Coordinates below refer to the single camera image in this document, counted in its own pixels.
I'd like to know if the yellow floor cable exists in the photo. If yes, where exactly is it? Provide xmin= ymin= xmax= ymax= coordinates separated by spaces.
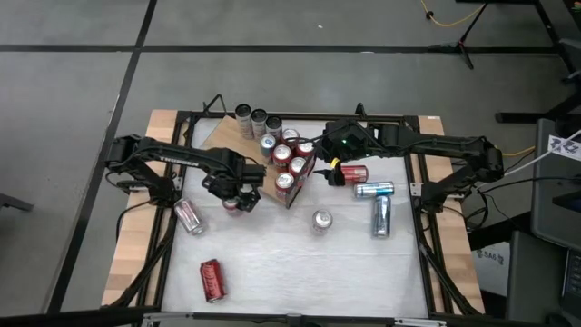
xmin=419 ymin=0 xmax=487 ymax=28

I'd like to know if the grey cabinet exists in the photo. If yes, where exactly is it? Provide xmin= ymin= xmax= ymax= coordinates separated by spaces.
xmin=504 ymin=230 xmax=581 ymax=326
xmin=530 ymin=118 xmax=581 ymax=251

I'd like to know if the white paper label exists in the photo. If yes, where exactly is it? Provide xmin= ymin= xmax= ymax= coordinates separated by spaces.
xmin=547 ymin=134 xmax=581 ymax=163

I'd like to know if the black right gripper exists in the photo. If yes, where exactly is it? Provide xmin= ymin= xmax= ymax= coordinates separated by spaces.
xmin=312 ymin=118 xmax=374 ymax=187

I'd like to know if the white cable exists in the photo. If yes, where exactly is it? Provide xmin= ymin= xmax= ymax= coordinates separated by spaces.
xmin=476 ymin=129 xmax=581 ymax=192

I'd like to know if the wooden shelf board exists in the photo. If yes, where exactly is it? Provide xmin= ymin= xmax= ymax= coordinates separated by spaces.
xmin=199 ymin=115 xmax=319 ymax=209

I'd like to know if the black aluminium table frame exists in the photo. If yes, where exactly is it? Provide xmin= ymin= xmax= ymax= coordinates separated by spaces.
xmin=102 ymin=108 xmax=485 ymax=327

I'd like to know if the black tripod stand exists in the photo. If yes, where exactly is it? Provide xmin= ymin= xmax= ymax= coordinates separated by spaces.
xmin=428 ymin=2 xmax=489 ymax=72

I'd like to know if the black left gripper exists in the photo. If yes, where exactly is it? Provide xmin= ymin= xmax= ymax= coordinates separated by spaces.
xmin=202 ymin=158 xmax=268 ymax=213

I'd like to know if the red Coca-Cola can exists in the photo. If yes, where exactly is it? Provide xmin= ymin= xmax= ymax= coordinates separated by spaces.
xmin=199 ymin=258 xmax=228 ymax=304
xmin=340 ymin=164 xmax=369 ymax=184

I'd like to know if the silver and red soda can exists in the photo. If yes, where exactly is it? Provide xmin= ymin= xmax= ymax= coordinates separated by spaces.
xmin=173 ymin=198 xmax=206 ymax=236

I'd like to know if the white cardboard box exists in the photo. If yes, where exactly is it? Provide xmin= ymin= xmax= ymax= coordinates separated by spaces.
xmin=471 ymin=240 xmax=512 ymax=299

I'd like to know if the grey chair foot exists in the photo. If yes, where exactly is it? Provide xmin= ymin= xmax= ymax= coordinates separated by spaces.
xmin=0 ymin=193 xmax=35 ymax=213

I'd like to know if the wooden table side board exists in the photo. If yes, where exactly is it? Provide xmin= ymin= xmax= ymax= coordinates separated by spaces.
xmin=417 ymin=114 xmax=486 ymax=314
xmin=100 ymin=108 xmax=182 ymax=308

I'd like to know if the black desk frame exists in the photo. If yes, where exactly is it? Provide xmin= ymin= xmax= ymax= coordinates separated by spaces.
xmin=456 ymin=0 xmax=581 ymax=124

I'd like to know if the silver Diet Coke can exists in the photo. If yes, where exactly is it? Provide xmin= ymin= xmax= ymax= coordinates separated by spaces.
xmin=310 ymin=208 xmax=334 ymax=236

